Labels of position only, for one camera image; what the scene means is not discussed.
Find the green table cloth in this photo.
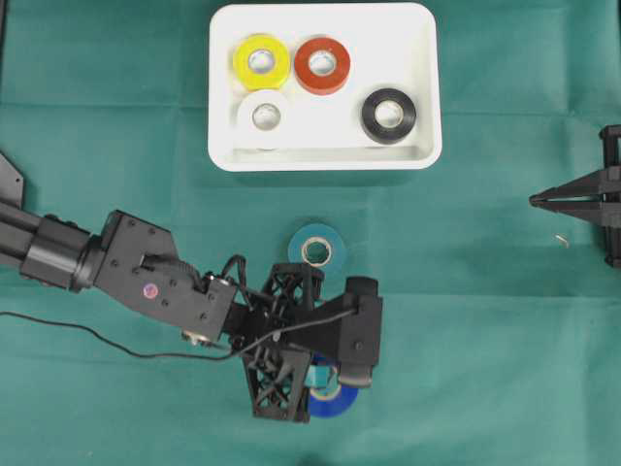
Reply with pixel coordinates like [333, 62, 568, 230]
[1, 1, 620, 465]

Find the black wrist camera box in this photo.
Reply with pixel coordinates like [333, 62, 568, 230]
[286, 277, 383, 388]

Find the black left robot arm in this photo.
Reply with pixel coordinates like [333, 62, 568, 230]
[1, 202, 323, 422]

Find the red tape roll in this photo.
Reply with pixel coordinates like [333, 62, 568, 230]
[294, 37, 351, 95]

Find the thin black camera cable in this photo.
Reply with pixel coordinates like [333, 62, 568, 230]
[0, 254, 363, 361]

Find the white plastic tray case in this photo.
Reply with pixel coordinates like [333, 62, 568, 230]
[207, 2, 442, 172]

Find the white tape roll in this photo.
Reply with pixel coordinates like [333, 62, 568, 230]
[236, 89, 290, 136]

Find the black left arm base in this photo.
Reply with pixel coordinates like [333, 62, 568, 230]
[0, 153, 24, 209]

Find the small metal clip scrap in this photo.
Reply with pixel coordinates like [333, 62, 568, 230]
[555, 234, 570, 249]

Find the yellow tape roll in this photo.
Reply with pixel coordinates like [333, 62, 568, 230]
[233, 34, 290, 91]

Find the black tape roll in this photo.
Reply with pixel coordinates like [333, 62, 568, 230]
[361, 87, 417, 145]

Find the teal green tape roll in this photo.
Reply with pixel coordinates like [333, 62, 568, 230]
[287, 222, 347, 275]

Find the blue tape roll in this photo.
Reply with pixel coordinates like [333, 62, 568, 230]
[308, 356, 359, 418]

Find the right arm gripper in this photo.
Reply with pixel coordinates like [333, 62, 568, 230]
[527, 120, 621, 269]

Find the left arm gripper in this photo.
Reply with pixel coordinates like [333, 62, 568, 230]
[225, 261, 339, 422]

